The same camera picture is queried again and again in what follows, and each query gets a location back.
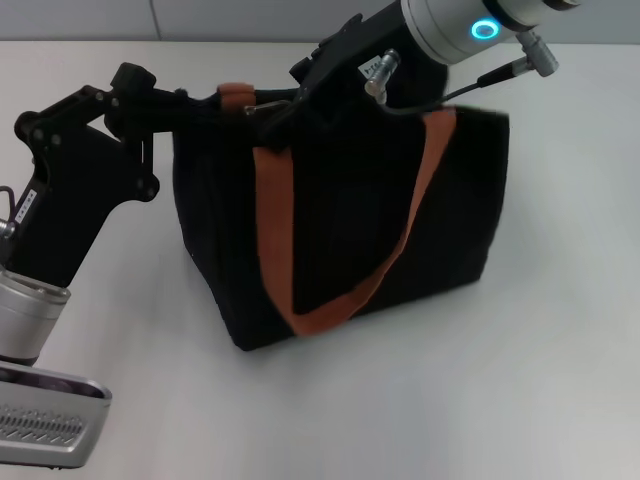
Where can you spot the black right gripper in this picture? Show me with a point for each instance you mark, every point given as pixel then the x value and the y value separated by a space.
pixel 350 55

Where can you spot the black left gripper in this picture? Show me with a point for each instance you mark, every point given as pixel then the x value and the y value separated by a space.
pixel 75 200

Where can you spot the silver metal zipper pull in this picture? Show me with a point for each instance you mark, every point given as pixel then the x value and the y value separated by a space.
pixel 265 107

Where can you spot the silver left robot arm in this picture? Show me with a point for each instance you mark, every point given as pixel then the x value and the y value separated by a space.
pixel 30 310

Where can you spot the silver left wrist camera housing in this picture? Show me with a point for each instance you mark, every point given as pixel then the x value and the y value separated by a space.
pixel 55 415

